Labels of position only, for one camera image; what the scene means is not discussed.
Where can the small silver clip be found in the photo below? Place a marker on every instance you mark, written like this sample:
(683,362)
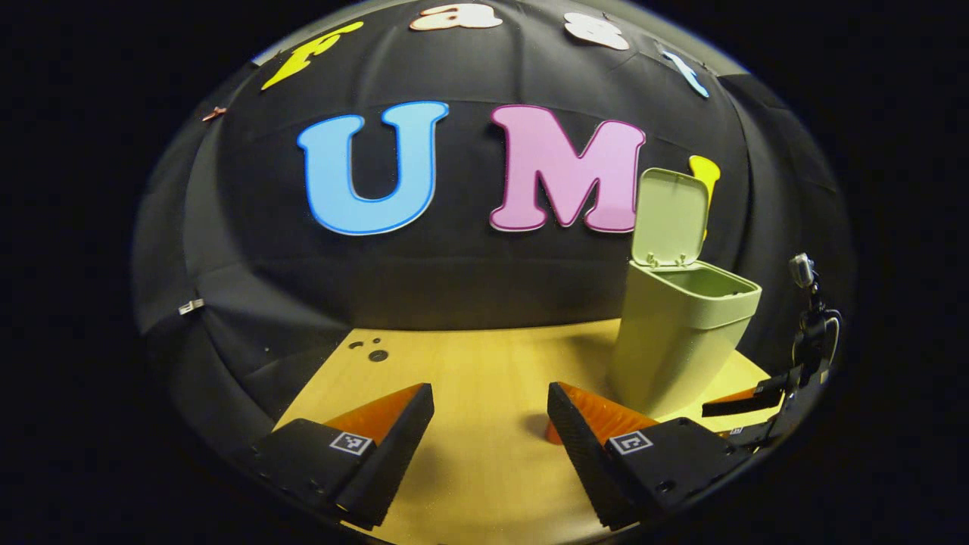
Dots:
(191,306)

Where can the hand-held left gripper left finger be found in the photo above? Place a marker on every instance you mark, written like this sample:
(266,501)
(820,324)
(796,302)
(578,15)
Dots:
(394,454)

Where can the small copper clip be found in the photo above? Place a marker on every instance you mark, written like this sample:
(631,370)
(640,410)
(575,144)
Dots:
(214,113)

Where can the orange pop can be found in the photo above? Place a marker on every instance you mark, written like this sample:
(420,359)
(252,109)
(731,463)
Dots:
(553,433)

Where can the pale green desktop garbage bin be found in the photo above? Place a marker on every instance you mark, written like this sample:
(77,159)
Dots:
(674,341)

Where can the black backdrop cloth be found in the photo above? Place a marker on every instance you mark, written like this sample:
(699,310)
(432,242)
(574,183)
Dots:
(469,272)

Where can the wooden desktop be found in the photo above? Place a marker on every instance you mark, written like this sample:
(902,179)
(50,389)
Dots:
(484,393)

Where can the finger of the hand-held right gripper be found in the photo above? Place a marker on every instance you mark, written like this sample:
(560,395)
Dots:
(746,403)
(757,435)

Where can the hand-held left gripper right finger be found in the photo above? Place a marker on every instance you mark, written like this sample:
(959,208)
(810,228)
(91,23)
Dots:
(583,454)

